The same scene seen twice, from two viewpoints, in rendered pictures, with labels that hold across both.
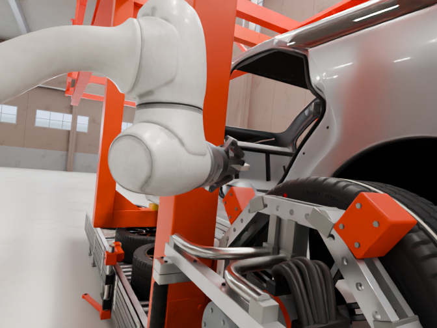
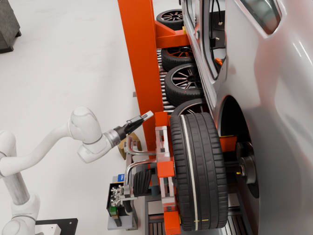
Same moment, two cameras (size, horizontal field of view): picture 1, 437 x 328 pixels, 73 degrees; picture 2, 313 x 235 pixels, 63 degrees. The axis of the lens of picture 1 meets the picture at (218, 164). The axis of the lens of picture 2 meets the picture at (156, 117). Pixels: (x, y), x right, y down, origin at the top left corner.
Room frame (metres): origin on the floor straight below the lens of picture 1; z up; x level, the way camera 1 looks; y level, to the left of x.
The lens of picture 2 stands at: (-0.16, -0.67, 2.10)
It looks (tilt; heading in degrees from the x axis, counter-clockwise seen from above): 40 degrees down; 32
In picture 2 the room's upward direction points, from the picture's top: 8 degrees counter-clockwise
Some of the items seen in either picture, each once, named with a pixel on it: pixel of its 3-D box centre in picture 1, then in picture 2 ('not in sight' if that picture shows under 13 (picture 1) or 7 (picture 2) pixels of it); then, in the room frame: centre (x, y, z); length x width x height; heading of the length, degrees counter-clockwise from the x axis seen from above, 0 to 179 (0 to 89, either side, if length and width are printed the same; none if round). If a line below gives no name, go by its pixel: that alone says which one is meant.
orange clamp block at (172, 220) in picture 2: not in sight; (172, 222); (0.39, -0.34, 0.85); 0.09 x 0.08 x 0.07; 29
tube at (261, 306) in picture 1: (278, 259); (141, 168); (0.52, -0.12, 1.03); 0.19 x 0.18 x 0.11; 119
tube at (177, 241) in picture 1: (222, 232); (141, 141); (0.69, -0.02, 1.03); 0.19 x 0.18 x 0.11; 119
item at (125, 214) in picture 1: (140, 207); (175, 31); (2.90, 0.72, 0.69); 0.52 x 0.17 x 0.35; 119
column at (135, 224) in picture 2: not in sight; (127, 211); (0.61, 0.20, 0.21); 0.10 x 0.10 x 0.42; 29
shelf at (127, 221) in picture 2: not in sight; (121, 200); (0.58, 0.19, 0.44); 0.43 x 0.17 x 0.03; 29
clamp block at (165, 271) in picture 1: (174, 268); (131, 146); (0.71, 0.08, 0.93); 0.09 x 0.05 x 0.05; 119
